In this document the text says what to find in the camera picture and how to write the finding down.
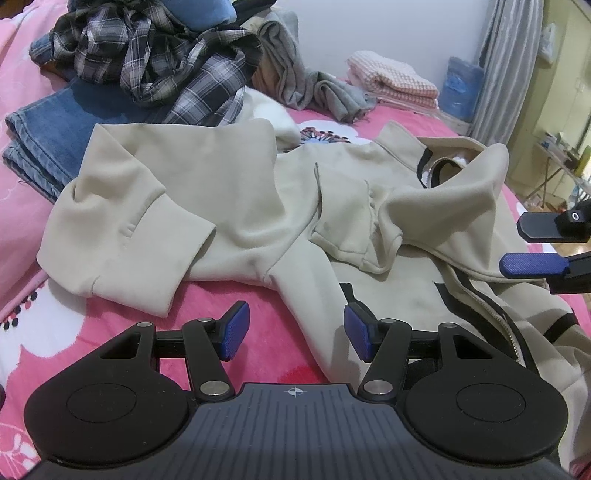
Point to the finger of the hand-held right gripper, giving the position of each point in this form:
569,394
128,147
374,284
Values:
540,226
535,265

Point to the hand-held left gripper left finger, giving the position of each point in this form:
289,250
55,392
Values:
236,330

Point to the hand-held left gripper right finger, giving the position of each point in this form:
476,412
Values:
356,332

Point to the beige zip jacket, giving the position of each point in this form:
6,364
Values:
277,207

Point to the folding table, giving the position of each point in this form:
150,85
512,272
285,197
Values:
558,157

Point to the green bottle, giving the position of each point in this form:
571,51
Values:
586,161

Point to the white water dispenser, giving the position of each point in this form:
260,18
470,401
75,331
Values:
455,123

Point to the blue water bottle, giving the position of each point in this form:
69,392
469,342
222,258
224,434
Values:
461,87

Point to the grey curtain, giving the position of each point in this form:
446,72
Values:
503,60

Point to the white plastic bag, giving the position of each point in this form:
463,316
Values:
550,41

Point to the pink checked towel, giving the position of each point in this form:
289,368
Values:
392,78

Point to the white fleece cloth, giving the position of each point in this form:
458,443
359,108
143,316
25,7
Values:
268,113

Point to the pink floral blanket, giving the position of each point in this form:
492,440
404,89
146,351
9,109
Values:
23,217

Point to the tan garment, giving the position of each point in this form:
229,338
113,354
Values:
264,76

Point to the grey garment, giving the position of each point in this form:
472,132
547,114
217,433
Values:
295,69

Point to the blue jeans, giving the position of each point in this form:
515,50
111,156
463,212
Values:
51,124

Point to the plaid shirt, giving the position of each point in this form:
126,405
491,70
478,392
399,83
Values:
152,60

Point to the light blue garment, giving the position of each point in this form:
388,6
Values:
203,11

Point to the black cloth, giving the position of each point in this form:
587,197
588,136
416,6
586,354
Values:
254,5

